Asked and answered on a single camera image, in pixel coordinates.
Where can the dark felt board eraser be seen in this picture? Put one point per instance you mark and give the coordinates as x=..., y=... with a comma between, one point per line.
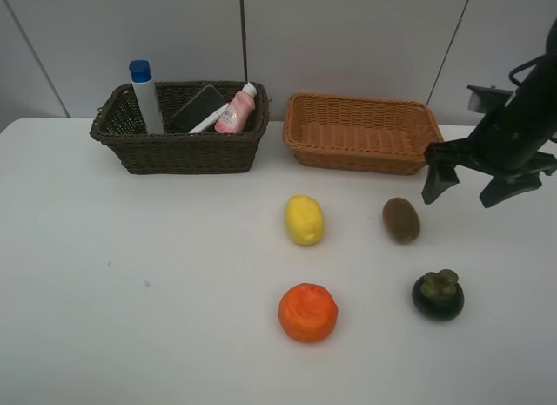
x=197, y=109

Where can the pink white-capped bottle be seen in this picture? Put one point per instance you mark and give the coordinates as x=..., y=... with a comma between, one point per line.
x=235, y=116

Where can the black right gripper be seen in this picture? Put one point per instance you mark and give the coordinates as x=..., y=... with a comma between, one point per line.
x=500, y=148

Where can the orange wicker basket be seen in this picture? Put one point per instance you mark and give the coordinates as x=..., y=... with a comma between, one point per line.
x=359, y=134

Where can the brown kiwi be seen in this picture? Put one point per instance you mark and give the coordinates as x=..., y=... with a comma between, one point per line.
x=401, y=220

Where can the white pink-tipped marker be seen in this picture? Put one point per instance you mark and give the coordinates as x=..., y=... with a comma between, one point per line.
x=210, y=121

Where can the yellow lemon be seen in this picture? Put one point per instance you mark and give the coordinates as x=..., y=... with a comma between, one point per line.
x=304, y=220

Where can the dark brown wicker basket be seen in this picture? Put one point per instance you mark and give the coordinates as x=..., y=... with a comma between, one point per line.
x=119, y=125

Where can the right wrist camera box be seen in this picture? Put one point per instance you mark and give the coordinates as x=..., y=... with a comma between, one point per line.
x=485, y=99

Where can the white blue-capped shampoo bottle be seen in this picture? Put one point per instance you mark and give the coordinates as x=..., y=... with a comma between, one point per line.
x=146, y=95

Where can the dark mangosteen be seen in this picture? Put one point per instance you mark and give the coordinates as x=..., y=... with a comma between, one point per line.
x=439, y=295

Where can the orange tangerine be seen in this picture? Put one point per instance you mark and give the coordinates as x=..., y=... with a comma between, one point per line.
x=308, y=313

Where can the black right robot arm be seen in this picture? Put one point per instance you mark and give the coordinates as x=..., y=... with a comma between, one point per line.
x=535, y=92

